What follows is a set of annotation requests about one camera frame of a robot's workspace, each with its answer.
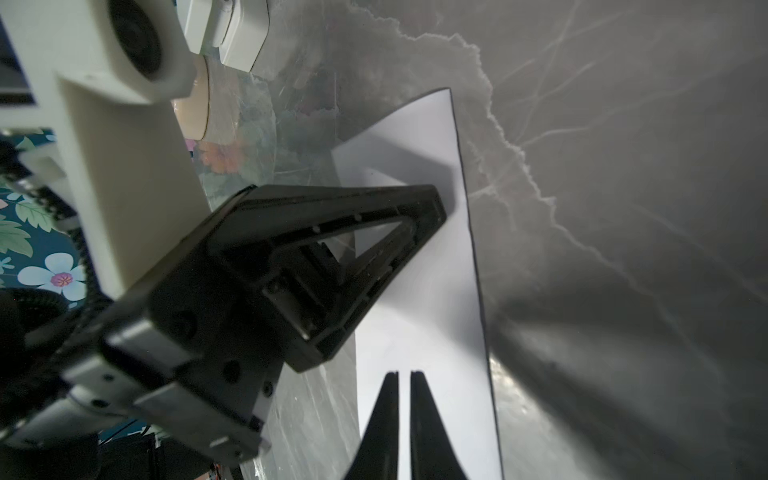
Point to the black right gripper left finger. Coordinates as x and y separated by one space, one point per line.
378 453

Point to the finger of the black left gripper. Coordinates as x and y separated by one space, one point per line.
299 212
324 279

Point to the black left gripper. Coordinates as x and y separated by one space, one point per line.
185 349

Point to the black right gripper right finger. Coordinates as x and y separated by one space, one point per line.
431 453

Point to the white printed paper sheet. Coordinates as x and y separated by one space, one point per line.
429 318

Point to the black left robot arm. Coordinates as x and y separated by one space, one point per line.
36 327

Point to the white rectangular box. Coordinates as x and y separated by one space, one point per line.
237 29

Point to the beige round clock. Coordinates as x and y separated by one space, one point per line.
192 112

